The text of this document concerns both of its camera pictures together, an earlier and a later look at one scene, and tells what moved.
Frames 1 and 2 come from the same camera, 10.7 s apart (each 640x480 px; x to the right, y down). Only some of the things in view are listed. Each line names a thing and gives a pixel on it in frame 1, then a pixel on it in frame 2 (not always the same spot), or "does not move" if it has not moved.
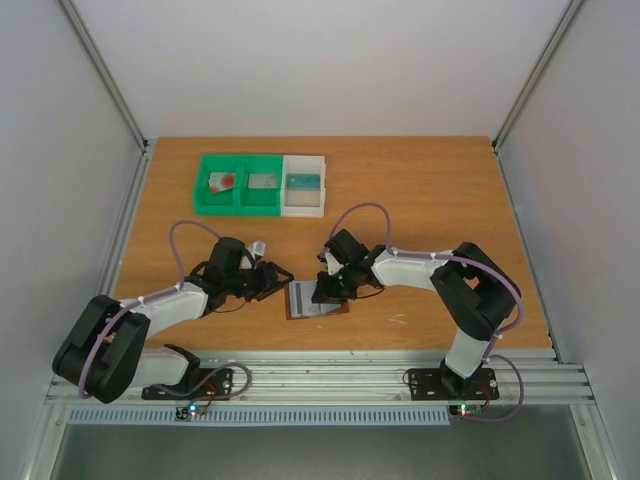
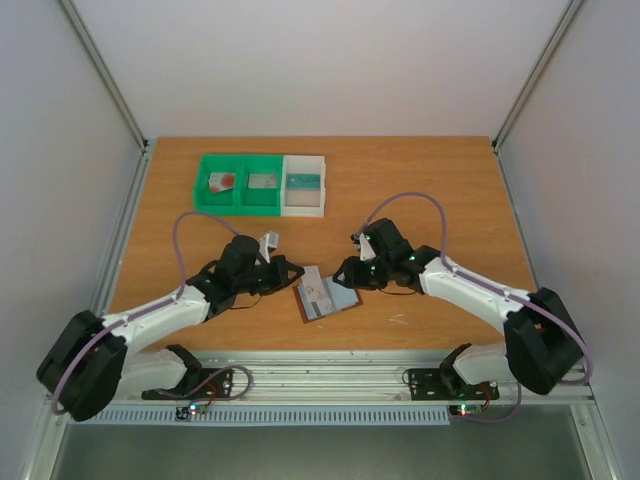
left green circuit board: x=185 y=413 does not move
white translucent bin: x=304 y=203 does not move
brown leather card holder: x=289 y=308 → x=303 y=311
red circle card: x=221 y=181 does not move
